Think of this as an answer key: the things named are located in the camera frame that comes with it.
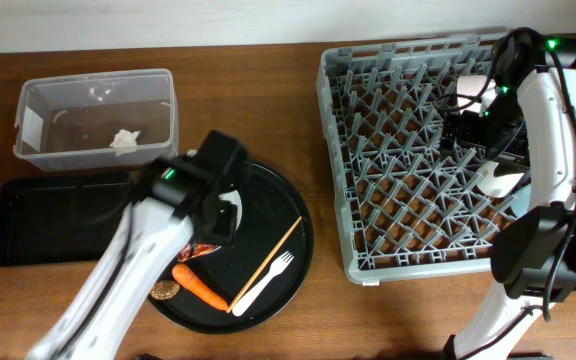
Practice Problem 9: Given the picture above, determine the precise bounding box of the grey plate with food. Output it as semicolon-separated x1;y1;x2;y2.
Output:
217;189;244;234

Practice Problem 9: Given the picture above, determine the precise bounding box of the red snack wrapper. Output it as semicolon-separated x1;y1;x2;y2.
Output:
177;243;220;263

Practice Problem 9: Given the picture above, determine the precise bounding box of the pink bowl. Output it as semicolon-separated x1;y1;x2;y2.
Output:
456;75;497;114

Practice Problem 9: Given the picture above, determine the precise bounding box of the white cup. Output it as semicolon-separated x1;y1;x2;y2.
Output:
477;161;524;198

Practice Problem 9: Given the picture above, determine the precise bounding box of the white tissue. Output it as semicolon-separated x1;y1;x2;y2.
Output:
109;129;140;156

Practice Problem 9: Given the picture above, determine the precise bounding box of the light blue cup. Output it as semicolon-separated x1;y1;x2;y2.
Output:
510;191;530;218

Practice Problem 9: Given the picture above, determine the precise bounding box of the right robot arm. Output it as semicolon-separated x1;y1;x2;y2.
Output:
434;27;576;359

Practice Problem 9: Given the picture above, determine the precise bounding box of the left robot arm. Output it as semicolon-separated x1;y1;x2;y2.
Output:
27;130;248;359

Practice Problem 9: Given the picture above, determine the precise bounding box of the grey dishwasher rack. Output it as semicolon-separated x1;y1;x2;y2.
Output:
317;34;531;284

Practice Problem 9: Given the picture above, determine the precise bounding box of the orange carrot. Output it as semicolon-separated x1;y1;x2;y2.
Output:
172;263;229;311

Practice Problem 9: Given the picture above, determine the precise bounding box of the black round tray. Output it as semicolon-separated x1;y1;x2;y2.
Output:
149;162;314;334

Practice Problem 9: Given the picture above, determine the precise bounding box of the white plastic fork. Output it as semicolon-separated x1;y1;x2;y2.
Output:
232;251;294;317

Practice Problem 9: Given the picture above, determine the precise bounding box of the wooden chopstick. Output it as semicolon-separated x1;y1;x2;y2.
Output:
227;216;303;313

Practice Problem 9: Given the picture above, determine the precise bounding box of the brown cookie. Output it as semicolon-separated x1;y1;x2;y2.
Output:
150;280;181;301

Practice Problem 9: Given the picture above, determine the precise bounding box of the black rectangular tray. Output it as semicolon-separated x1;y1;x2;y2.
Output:
0;171;132;267

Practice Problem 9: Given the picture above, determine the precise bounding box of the clear plastic bin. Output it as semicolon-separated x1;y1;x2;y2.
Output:
13;68;179;172

